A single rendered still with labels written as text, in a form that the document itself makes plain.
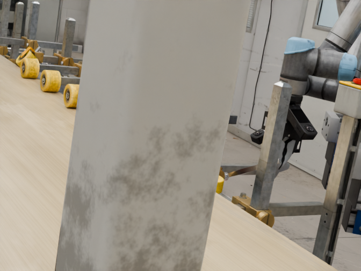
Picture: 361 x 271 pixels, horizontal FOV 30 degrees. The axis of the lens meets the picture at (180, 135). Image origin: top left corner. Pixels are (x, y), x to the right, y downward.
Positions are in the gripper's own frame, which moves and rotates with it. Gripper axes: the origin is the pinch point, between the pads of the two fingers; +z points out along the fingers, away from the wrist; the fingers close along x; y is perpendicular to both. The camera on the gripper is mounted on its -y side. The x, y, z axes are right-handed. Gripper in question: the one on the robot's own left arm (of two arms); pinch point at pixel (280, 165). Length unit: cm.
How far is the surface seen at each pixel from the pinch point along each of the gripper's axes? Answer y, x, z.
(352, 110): -35.4, 14.1, -24.2
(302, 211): -4.7, -7.1, 11.8
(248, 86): 380, -271, 43
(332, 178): -32.6, 12.4, -7.7
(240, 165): 20.4, -1.9, 6.7
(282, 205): -3.6, -0.4, 10.2
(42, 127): 44, 54, 3
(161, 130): -118, 108, -40
